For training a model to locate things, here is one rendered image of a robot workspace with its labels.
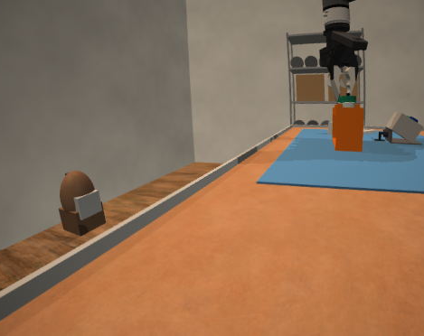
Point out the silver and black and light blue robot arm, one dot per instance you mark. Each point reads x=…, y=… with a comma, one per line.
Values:
x=342, y=15

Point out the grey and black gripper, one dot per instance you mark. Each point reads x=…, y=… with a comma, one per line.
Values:
x=339, y=54

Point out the grey table edge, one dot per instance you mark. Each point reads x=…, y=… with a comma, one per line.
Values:
x=25, y=290

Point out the blue bench mat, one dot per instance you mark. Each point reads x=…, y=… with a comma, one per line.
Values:
x=311, y=161

